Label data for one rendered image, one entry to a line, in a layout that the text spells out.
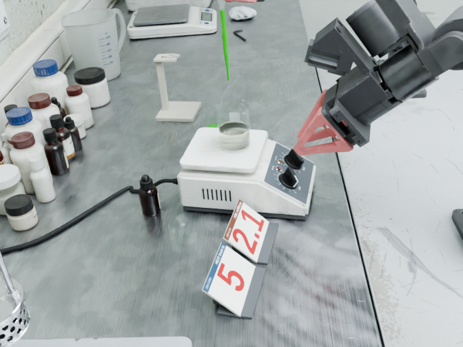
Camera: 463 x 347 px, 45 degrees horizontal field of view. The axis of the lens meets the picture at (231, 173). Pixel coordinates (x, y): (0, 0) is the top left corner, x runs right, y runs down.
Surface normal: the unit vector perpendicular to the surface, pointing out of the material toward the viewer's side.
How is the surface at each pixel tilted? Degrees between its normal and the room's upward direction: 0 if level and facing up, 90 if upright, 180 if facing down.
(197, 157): 0
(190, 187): 90
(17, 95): 90
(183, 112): 0
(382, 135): 0
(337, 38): 90
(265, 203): 90
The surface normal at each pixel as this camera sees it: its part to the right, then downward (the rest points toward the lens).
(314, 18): -0.04, 0.55
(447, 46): -0.56, 0.48
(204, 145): -0.07, -0.84
